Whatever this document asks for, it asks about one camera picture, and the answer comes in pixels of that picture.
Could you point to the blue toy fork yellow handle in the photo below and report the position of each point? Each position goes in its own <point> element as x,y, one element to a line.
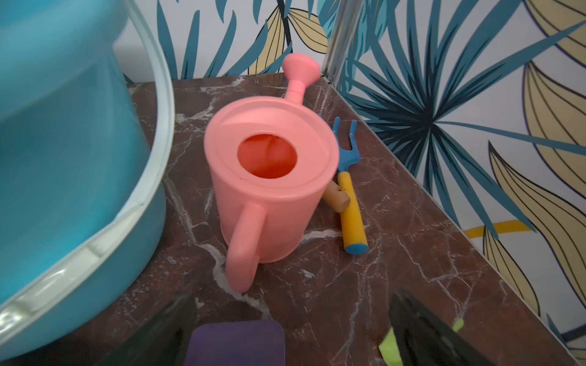
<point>354,235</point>

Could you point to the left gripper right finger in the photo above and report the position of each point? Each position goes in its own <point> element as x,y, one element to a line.
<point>404,304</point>

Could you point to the green toy shovel wooden handle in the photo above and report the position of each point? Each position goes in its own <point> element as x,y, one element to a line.
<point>336,197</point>

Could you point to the pink toy watering can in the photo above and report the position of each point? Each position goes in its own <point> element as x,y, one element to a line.
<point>271,160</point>

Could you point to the light blue plastic bucket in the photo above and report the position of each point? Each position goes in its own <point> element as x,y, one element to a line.
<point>82,204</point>

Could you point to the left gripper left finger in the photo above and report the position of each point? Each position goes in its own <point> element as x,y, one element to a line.
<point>163,340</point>

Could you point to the green toy rake wooden handle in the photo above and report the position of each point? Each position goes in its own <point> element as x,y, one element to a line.
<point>389,347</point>

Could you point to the purple toy shovel pink handle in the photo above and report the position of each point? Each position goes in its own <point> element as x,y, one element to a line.
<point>254,342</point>

